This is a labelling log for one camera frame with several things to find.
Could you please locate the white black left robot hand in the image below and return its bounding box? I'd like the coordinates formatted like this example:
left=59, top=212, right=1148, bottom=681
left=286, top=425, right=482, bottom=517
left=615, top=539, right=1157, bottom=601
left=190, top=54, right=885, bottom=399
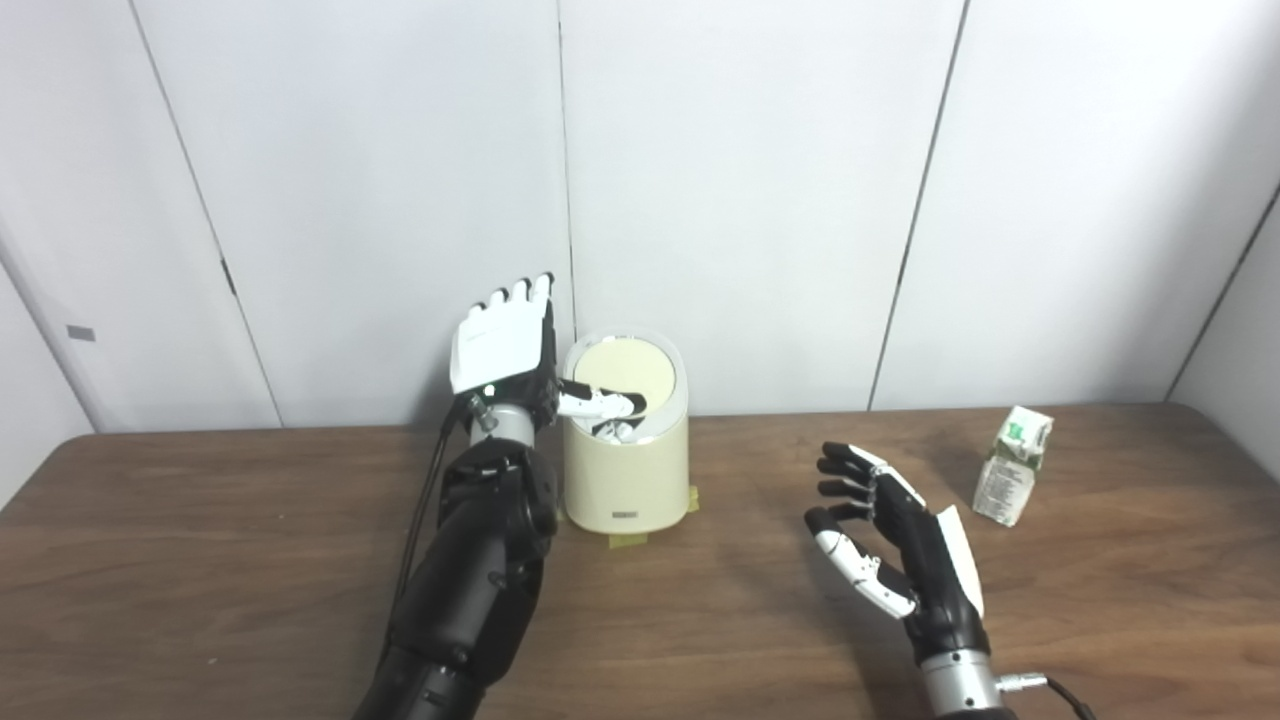
left=449, top=272, right=647, bottom=421

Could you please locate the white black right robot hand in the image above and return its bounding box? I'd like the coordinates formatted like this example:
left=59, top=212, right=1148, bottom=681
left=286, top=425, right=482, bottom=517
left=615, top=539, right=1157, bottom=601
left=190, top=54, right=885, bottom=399
left=804, top=442, right=991, bottom=663

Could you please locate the cream round bin lid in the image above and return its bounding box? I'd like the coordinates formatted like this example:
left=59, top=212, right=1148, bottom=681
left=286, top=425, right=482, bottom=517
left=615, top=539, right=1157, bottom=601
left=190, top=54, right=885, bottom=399
left=572, top=338, right=677, bottom=421

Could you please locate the white green milk carton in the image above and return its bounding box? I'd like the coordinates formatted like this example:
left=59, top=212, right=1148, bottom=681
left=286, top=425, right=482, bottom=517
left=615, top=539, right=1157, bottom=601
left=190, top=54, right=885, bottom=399
left=972, top=405, right=1055, bottom=527

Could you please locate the cream-colored cylindrical bin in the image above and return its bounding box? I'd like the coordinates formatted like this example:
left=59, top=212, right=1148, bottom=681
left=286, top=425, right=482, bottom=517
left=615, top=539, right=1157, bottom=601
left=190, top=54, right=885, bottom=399
left=562, top=328, right=691, bottom=534

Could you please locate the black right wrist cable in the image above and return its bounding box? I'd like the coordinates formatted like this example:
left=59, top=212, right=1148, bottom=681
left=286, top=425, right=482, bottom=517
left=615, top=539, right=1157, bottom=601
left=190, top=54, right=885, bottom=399
left=995, top=675, right=1096, bottom=720

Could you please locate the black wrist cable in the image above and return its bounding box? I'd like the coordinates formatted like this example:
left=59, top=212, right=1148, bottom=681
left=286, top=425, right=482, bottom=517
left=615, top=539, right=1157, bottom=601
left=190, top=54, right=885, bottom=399
left=395, top=398, right=479, bottom=601
left=995, top=675, right=1096, bottom=720

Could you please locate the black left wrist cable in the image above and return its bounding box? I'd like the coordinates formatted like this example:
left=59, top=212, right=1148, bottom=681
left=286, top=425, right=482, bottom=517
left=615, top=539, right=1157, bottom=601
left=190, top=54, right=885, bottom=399
left=395, top=398, right=479, bottom=601

